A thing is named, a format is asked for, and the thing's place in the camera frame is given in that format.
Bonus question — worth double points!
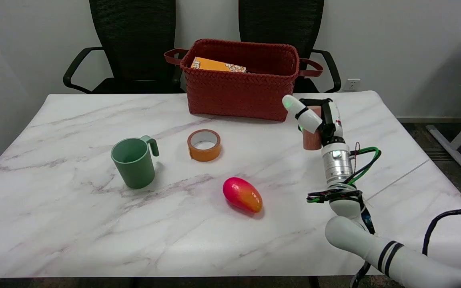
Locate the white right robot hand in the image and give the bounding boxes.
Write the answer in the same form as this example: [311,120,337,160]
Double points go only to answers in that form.
[282,94,345,146]

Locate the brown wooden cylinder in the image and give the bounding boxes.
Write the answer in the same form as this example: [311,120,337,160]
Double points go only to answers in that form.
[302,106,323,151]

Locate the red woven basket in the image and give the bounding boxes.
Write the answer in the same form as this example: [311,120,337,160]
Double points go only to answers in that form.
[164,38,324,122]

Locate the black mesh office chair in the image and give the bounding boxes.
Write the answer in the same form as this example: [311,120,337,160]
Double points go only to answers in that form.
[63,0,186,94]
[238,0,342,94]

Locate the red yellow mango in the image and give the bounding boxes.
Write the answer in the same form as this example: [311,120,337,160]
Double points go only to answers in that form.
[222,177,263,213]

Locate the orange patterned box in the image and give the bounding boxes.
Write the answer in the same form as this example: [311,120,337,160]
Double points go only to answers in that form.
[190,57,248,74]

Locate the orange tape roll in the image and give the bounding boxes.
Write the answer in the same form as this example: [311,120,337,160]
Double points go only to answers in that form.
[187,129,222,162]

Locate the green plastic mug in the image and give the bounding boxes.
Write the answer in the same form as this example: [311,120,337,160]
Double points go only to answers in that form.
[110,135,160,189]

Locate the white desk frame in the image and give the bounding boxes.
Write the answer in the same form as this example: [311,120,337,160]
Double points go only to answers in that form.
[426,39,461,180]

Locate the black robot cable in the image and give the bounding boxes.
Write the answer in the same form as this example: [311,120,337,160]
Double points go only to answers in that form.
[422,209,461,256]

